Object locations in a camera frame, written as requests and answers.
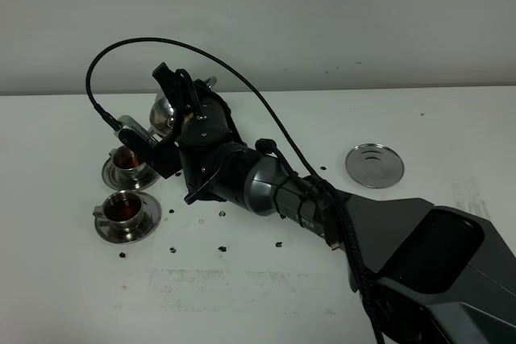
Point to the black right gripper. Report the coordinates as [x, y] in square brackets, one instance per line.
[197, 128]

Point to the stainless steel teapot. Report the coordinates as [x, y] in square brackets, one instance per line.
[161, 117]

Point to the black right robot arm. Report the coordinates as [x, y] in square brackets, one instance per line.
[425, 273]

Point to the far stainless steel teacup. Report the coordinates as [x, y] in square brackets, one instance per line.
[127, 164]

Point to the stainless steel teacup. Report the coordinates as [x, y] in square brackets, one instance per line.
[123, 210]
[127, 164]

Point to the far stainless steel saucer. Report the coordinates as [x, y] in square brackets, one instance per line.
[113, 180]

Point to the stainless steel saucer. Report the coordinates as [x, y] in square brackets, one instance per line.
[151, 220]
[113, 180]

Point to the near stainless steel saucer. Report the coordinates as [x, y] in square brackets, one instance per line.
[151, 220]

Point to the near stainless steel teacup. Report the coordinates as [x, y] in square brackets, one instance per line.
[123, 210]

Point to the steel teapot saucer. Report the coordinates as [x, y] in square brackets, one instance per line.
[374, 166]

